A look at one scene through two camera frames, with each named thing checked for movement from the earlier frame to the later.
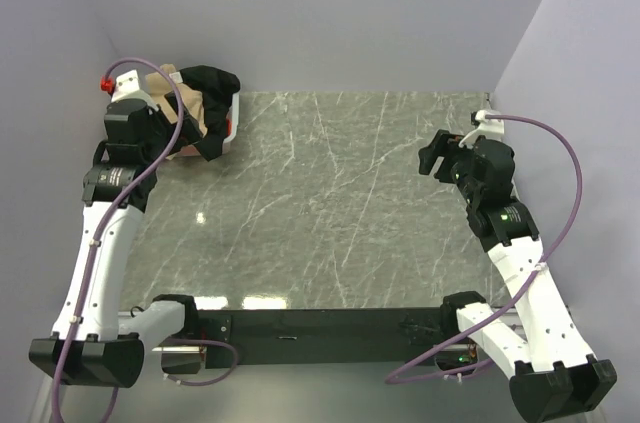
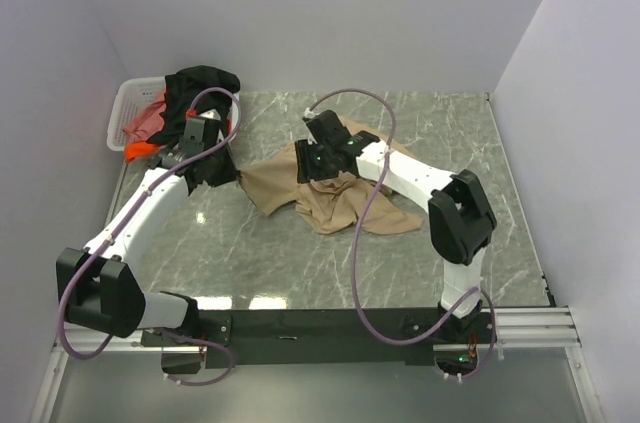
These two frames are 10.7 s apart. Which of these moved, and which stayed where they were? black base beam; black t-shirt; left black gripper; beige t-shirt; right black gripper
Moved: right black gripper; beige t-shirt; left black gripper
Stayed: black t-shirt; black base beam
